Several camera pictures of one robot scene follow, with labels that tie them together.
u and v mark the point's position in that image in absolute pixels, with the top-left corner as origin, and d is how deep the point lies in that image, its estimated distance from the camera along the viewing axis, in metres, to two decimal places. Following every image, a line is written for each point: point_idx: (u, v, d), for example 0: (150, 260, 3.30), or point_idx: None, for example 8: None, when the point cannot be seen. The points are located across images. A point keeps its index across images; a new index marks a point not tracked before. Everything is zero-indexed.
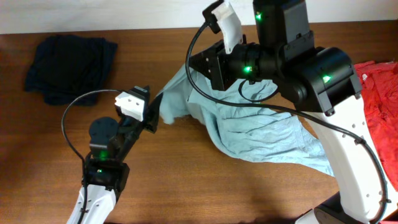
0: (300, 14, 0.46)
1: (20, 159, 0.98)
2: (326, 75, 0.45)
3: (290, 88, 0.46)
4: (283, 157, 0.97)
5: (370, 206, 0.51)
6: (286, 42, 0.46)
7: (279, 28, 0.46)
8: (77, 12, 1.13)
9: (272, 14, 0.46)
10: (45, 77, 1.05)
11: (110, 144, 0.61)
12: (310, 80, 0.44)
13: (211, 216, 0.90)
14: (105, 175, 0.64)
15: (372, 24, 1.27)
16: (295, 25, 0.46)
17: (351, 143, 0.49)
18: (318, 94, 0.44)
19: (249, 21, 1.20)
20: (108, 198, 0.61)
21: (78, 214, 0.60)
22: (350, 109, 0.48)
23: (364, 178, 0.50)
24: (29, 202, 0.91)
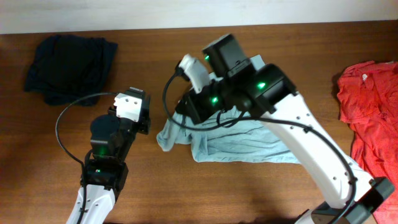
0: (232, 46, 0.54)
1: (20, 160, 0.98)
2: (260, 83, 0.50)
3: (237, 102, 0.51)
4: (283, 157, 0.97)
5: (341, 188, 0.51)
6: (228, 69, 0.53)
7: (220, 60, 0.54)
8: (76, 11, 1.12)
9: (213, 53, 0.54)
10: (45, 77, 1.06)
11: (111, 141, 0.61)
12: (247, 91, 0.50)
13: (211, 216, 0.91)
14: (104, 174, 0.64)
15: (374, 23, 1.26)
16: (230, 54, 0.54)
17: (301, 133, 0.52)
18: (257, 100, 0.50)
19: (247, 22, 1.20)
20: (107, 196, 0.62)
21: (76, 214, 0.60)
22: (293, 102, 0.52)
23: (324, 163, 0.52)
24: (30, 202, 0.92)
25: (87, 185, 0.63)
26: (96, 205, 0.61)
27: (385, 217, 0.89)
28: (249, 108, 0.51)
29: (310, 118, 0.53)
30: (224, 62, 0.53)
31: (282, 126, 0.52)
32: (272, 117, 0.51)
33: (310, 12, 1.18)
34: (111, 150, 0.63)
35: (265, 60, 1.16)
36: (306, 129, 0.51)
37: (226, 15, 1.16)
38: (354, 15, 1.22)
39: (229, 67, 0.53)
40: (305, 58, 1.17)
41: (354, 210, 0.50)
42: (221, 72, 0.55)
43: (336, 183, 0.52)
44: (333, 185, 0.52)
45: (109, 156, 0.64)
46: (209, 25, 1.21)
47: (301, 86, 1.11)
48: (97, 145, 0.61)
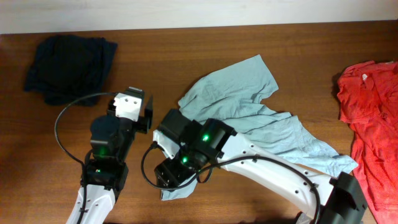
0: (174, 118, 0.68)
1: (18, 160, 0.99)
2: (204, 136, 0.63)
3: (195, 158, 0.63)
4: (283, 157, 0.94)
5: (304, 199, 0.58)
6: (178, 135, 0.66)
7: (170, 131, 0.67)
8: (76, 11, 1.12)
9: (164, 128, 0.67)
10: (45, 76, 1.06)
11: (111, 140, 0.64)
12: (196, 148, 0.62)
13: (211, 216, 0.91)
14: (104, 174, 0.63)
15: (374, 23, 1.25)
16: (176, 125, 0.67)
17: (252, 164, 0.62)
18: (208, 152, 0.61)
19: (247, 21, 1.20)
20: (107, 197, 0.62)
21: (77, 214, 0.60)
22: (235, 140, 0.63)
23: (281, 185, 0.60)
24: (29, 202, 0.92)
25: (87, 185, 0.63)
26: (96, 205, 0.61)
27: (384, 216, 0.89)
28: (207, 160, 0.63)
29: (254, 148, 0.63)
30: (173, 130, 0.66)
31: (237, 163, 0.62)
32: (224, 158, 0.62)
33: (310, 12, 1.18)
34: (110, 148, 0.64)
35: (265, 59, 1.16)
36: (254, 159, 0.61)
37: (226, 15, 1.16)
38: (355, 15, 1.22)
39: (178, 134, 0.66)
40: (306, 58, 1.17)
41: (324, 215, 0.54)
42: (176, 139, 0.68)
43: (301, 195, 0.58)
44: (300, 200, 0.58)
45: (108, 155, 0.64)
46: (209, 25, 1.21)
47: (301, 85, 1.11)
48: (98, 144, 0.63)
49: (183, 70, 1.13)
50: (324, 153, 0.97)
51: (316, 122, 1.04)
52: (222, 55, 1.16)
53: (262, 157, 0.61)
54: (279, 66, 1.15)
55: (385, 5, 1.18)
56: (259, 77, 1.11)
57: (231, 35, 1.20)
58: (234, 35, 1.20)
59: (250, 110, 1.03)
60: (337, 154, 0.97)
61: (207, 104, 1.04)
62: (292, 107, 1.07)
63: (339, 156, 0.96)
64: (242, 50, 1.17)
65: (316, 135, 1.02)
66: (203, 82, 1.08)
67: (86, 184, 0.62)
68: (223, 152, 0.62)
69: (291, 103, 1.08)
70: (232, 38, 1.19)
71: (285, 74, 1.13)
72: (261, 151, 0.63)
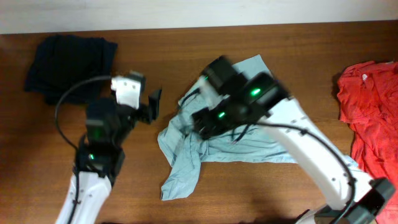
0: (223, 63, 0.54)
1: (18, 160, 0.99)
2: (254, 89, 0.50)
3: (234, 111, 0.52)
4: (283, 157, 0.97)
5: (340, 189, 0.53)
6: (221, 84, 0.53)
7: (212, 79, 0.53)
8: (76, 11, 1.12)
9: (209, 73, 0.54)
10: (45, 76, 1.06)
11: (107, 123, 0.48)
12: (240, 98, 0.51)
13: (211, 216, 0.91)
14: (97, 163, 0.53)
15: (374, 23, 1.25)
16: (223, 71, 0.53)
17: (298, 136, 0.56)
18: (250, 105, 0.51)
19: (247, 21, 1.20)
20: (101, 186, 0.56)
21: (69, 205, 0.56)
22: (287, 106, 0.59)
23: (323, 165, 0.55)
24: (29, 202, 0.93)
25: (81, 173, 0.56)
26: (90, 195, 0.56)
27: (385, 217, 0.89)
28: (245, 115, 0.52)
29: (305, 122, 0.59)
30: (218, 77, 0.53)
31: (281, 130, 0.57)
32: (270, 120, 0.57)
33: (310, 12, 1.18)
34: (106, 134, 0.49)
35: (265, 59, 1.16)
36: (302, 132, 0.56)
37: (226, 15, 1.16)
38: (356, 15, 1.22)
39: (222, 81, 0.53)
40: (306, 58, 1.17)
41: (354, 210, 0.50)
42: (216, 88, 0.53)
43: (336, 183, 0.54)
44: (333, 187, 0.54)
45: (102, 140, 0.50)
46: (209, 25, 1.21)
47: (301, 86, 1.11)
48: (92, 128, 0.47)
49: (183, 70, 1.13)
50: None
51: (316, 122, 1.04)
52: (222, 55, 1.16)
53: (311, 132, 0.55)
54: (279, 66, 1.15)
55: (385, 4, 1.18)
56: None
57: (231, 36, 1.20)
58: (233, 35, 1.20)
59: None
60: None
61: None
62: None
63: None
64: (243, 50, 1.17)
65: None
66: None
67: (78, 172, 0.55)
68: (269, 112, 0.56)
69: None
70: (232, 38, 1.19)
71: (285, 74, 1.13)
72: (310, 126, 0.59)
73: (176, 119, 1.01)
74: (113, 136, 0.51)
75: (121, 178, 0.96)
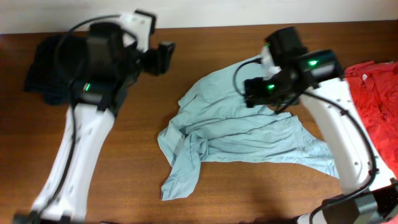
0: (291, 33, 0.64)
1: (18, 159, 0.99)
2: (311, 60, 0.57)
3: (285, 74, 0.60)
4: (283, 157, 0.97)
5: (360, 173, 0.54)
6: (281, 51, 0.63)
7: (278, 45, 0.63)
8: (76, 11, 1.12)
9: (273, 40, 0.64)
10: (45, 77, 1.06)
11: (110, 44, 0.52)
12: (298, 64, 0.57)
13: (211, 216, 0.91)
14: (93, 91, 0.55)
15: (374, 23, 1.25)
16: (289, 41, 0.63)
17: (337, 115, 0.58)
18: (305, 73, 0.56)
19: (247, 21, 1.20)
20: (99, 121, 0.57)
21: (69, 144, 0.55)
22: (339, 87, 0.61)
23: (352, 145, 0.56)
24: (28, 202, 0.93)
25: (77, 106, 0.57)
26: (89, 130, 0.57)
27: None
28: (296, 81, 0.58)
29: (350, 104, 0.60)
30: (284, 46, 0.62)
31: (323, 104, 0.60)
32: (316, 92, 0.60)
33: (310, 13, 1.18)
34: (106, 53, 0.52)
35: None
36: (342, 112, 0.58)
37: (227, 15, 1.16)
38: (356, 15, 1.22)
39: (286, 50, 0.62)
40: None
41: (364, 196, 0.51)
42: (276, 55, 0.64)
43: (359, 168, 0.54)
44: (352, 170, 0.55)
45: (102, 55, 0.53)
46: (209, 25, 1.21)
47: None
48: (96, 42, 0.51)
49: (183, 70, 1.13)
50: (324, 153, 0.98)
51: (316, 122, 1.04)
52: (222, 55, 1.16)
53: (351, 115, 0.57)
54: None
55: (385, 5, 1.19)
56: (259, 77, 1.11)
57: (232, 36, 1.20)
58: (234, 35, 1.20)
59: (250, 110, 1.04)
60: None
61: (207, 104, 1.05)
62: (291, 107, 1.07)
63: None
64: (243, 50, 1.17)
65: (316, 134, 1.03)
66: (203, 81, 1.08)
67: (74, 104, 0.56)
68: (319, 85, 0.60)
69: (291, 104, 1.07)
70: (232, 38, 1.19)
71: None
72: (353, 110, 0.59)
73: (176, 119, 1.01)
74: (115, 61, 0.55)
75: (120, 178, 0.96)
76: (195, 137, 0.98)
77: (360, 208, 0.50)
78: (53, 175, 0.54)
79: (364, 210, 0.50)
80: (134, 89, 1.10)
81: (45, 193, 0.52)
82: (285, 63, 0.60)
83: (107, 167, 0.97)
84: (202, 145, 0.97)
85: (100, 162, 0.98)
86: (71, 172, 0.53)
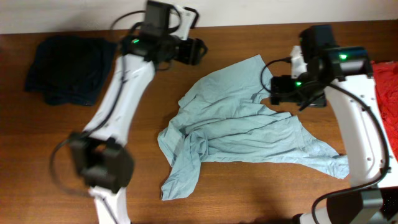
0: (325, 30, 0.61)
1: (19, 160, 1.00)
2: (341, 54, 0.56)
3: (314, 66, 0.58)
4: (283, 157, 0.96)
5: (371, 168, 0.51)
6: (314, 45, 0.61)
7: (311, 40, 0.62)
8: (76, 11, 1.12)
9: (308, 35, 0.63)
10: (44, 76, 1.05)
11: (162, 12, 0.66)
12: (327, 56, 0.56)
13: (211, 216, 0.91)
14: (142, 46, 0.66)
15: (374, 23, 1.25)
16: (323, 37, 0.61)
17: (358, 110, 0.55)
18: (333, 65, 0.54)
19: (247, 21, 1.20)
20: (143, 70, 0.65)
21: (117, 85, 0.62)
22: (366, 83, 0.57)
23: (369, 140, 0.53)
24: (30, 202, 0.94)
25: (126, 55, 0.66)
26: (135, 76, 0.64)
27: None
28: (323, 73, 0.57)
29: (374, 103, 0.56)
30: (315, 42, 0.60)
31: (346, 98, 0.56)
32: (342, 85, 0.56)
33: (310, 13, 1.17)
34: (156, 20, 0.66)
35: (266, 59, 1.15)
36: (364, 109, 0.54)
37: (227, 14, 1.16)
38: (357, 14, 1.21)
39: (318, 45, 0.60)
40: None
41: (372, 191, 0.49)
42: (309, 48, 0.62)
43: (370, 163, 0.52)
44: (363, 165, 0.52)
45: (152, 21, 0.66)
46: (209, 25, 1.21)
47: None
48: (151, 10, 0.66)
49: (183, 70, 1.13)
50: (324, 153, 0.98)
51: (316, 122, 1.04)
52: (222, 55, 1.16)
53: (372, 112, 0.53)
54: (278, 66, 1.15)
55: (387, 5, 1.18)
56: (259, 77, 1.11)
57: (231, 36, 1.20)
58: (233, 35, 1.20)
59: (250, 110, 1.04)
60: (337, 154, 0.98)
61: (207, 104, 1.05)
62: (291, 107, 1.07)
63: (339, 156, 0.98)
64: (243, 50, 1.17)
65: (316, 134, 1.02)
66: (203, 81, 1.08)
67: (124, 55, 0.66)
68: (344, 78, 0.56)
69: (291, 104, 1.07)
70: (232, 38, 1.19)
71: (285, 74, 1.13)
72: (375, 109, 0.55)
73: (176, 119, 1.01)
74: (162, 28, 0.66)
75: None
76: (195, 137, 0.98)
77: (365, 201, 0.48)
78: (104, 106, 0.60)
79: (368, 204, 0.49)
80: None
81: (96, 119, 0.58)
82: (316, 54, 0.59)
83: None
84: (202, 145, 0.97)
85: None
86: (118, 105, 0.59)
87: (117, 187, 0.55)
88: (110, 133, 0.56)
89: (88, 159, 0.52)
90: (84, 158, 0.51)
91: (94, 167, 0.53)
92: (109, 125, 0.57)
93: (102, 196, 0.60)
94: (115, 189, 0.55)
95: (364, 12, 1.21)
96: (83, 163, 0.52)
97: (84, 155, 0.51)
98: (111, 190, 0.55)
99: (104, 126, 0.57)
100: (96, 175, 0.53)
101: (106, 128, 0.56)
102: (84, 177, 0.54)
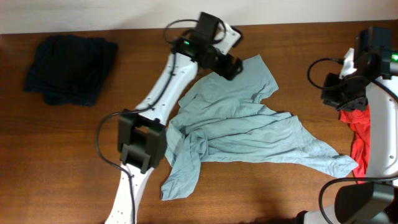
0: (385, 34, 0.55)
1: (18, 160, 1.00)
2: (394, 55, 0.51)
3: (363, 63, 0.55)
4: (283, 157, 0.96)
5: (392, 167, 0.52)
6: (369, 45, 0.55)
7: (365, 39, 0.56)
8: (74, 11, 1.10)
9: (366, 33, 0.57)
10: (44, 76, 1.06)
11: (212, 22, 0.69)
12: (379, 53, 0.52)
13: (211, 216, 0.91)
14: (191, 47, 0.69)
15: (379, 22, 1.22)
16: (381, 38, 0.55)
17: (393, 109, 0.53)
18: (381, 62, 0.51)
19: (249, 21, 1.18)
20: (191, 67, 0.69)
21: (166, 77, 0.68)
22: None
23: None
24: (29, 202, 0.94)
25: (176, 53, 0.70)
26: (183, 72, 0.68)
27: None
28: (369, 70, 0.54)
29: None
30: (372, 40, 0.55)
31: (384, 96, 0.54)
32: (385, 83, 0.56)
33: (313, 13, 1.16)
34: (206, 30, 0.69)
35: (265, 60, 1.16)
36: None
37: (227, 14, 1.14)
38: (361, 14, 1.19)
39: (372, 45, 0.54)
40: (306, 58, 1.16)
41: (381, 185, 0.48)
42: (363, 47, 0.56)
43: (392, 162, 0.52)
44: (385, 161, 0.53)
45: (201, 32, 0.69)
46: None
47: (301, 86, 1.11)
48: (205, 22, 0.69)
49: None
50: (324, 153, 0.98)
51: (317, 122, 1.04)
52: None
53: None
54: (279, 66, 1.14)
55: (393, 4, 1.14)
56: (259, 77, 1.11)
57: None
58: None
59: (250, 110, 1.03)
60: (337, 154, 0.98)
61: (207, 104, 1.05)
62: (291, 107, 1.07)
63: (339, 156, 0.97)
64: (243, 50, 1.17)
65: (316, 135, 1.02)
66: (203, 81, 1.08)
67: (175, 51, 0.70)
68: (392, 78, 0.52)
69: (291, 104, 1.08)
70: None
71: (285, 75, 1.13)
72: None
73: (176, 119, 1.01)
74: (209, 37, 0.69)
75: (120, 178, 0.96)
76: (195, 137, 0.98)
77: (374, 191, 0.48)
78: (153, 93, 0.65)
79: (377, 196, 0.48)
80: (134, 89, 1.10)
81: (145, 102, 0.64)
82: (368, 51, 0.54)
83: (107, 167, 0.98)
84: (203, 145, 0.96)
85: (101, 162, 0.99)
86: (163, 96, 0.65)
87: (148, 167, 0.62)
88: (154, 117, 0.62)
89: (132, 136, 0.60)
90: (129, 134, 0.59)
91: (132, 145, 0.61)
92: (155, 110, 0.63)
93: (130, 175, 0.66)
94: (147, 169, 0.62)
95: (369, 13, 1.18)
96: (127, 139, 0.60)
97: (129, 132, 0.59)
98: (142, 169, 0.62)
99: (152, 109, 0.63)
100: (134, 151, 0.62)
101: (152, 113, 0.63)
102: (124, 150, 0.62)
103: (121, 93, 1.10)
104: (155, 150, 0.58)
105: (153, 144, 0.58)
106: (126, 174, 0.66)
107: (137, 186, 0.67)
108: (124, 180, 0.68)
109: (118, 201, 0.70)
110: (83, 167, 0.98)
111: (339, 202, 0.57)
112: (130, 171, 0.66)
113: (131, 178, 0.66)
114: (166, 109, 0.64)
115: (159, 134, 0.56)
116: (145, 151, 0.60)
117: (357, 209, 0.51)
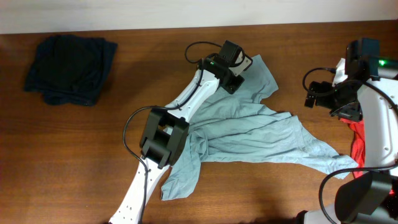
0: (372, 44, 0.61)
1: (18, 160, 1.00)
2: (380, 60, 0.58)
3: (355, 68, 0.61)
4: (283, 157, 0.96)
5: (388, 159, 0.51)
6: (358, 54, 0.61)
7: (355, 48, 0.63)
8: (75, 11, 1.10)
9: (358, 43, 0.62)
10: (45, 76, 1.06)
11: (233, 50, 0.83)
12: (366, 60, 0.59)
13: (211, 217, 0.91)
14: (215, 67, 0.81)
15: (379, 22, 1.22)
16: (369, 47, 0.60)
17: (385, 106, 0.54)
18: (370, 67, 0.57)
19: (249, 21, 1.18)
20: (214, 83, 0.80)
21: (193, 86, 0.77)
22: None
23: (391, 134, 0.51)
24: (28, 202, 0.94)
25: (204, 70, 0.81)
26: (207, 84, 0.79)
27: None
28: (361, 73, 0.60)
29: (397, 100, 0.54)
30: (362, 49, 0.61)
31: (375, 95, 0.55)
32: (374, 84, 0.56)
33: (313, 12, 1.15)
34: (229, 55, 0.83)
35: (265, 60, 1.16)
36: (392, 106, 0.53)
37: (228, 14, 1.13)
38: (360, 15, 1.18)
39: (361, 53, 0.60)
40: (306, 58, 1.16)
41: (378, 176, 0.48)
42: (352, 56, 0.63)
43: (387, 154, 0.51)
44: (380, 154, 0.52)
45: (224, 56, 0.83)
46: (210, 25, 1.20)
47: (301, 85, 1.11)
48: (228, 49, 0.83)
49: (183, 70, 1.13)
50: (324, 153, 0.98)
51: (317, 122, 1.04)
52: None
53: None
54: (279, 67, 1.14)
55: (393, 5, 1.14)
56: (259, 78, 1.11)
57: (232, 36, 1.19)
58: (234, 35, 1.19)
59: (250, 110, 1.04)
60: (337, 154, 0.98)
61: (207, 105, 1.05)
62: (291, 107, 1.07)
63: (339, 156, 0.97)
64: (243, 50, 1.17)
65: (316, 134, 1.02)
66: None
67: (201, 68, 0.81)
68: (379, 77, 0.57)
69: (291, 104, 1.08)
70: (232, 38, 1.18)
71: (285, 75, 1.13)
72: None
73: None
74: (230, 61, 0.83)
75: (120, 178, 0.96)
76: (195, 138, 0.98)
77: (373, 182, 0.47)
78: (180, 96, 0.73)
79: (376, 186, 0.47)
80: (134, 90, 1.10)
81: (174, 102, 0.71)
82: (359, 60, 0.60)
83: (107, 167, 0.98)
84: (203, 145, 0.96)
85: (101, 162, 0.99)
86: (189, 100, 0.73)
87: (166, 163, 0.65)
88: (181, 116, 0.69)
89: (156, 131, 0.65)
90: (155, 129, 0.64)
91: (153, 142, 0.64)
92: (181, 110, 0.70)
93: (148, 169, 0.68)
94: (164, 165, 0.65)
95: (369, 13, 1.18)
96: (152, 133, 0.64)
97: (156, 126, 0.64)
98: (159, 163, 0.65)
99: (179, 109, 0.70)
100: (155, 147, 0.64)
101: (178, 112, 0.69)
102: (145, 145, 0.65)
103: (121, 93, 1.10)
104: (177, 145, 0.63)
105: (176, 140, 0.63)
106: (143, 168, 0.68)
107: (152, 181, 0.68)
108: (140, 174, 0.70)
109: (129, 195, 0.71)
110: (83, 167, 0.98)
111: (341, 200, 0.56)
112: (147, 165, 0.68)
113: (147, 172, 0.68)
114: (191, 111, 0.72)
115: (183, 131, 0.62)
116: (165, 148, 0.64)
117: (357, 203, 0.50)
